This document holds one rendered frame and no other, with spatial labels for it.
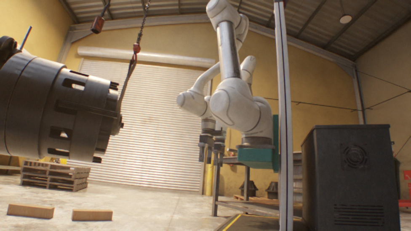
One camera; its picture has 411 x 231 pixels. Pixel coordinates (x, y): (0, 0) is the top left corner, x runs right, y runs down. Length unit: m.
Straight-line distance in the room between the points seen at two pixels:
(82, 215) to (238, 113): 2.06
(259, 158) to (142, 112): 6.20
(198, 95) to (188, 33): 7.30
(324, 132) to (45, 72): 1.36
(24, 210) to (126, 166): 4.48
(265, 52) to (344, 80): 3.59
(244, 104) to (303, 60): 8.26
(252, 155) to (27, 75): 1.11
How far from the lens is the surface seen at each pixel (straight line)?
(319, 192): 1.00
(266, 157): 0.93
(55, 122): 1.15
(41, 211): 2.57
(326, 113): 8.55
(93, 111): 1.12
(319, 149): 1.01
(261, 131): 0.97
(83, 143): 1.17
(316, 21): 8.96
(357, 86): 9.80
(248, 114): 0.85
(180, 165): 6.49
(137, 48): 1.54
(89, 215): 2.52
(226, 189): 6.64
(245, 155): 0.94
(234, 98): 0.80
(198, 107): 1.10
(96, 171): 7.07
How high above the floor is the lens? 0.59
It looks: 17 degrees up
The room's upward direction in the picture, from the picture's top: 4 degrees clockwise
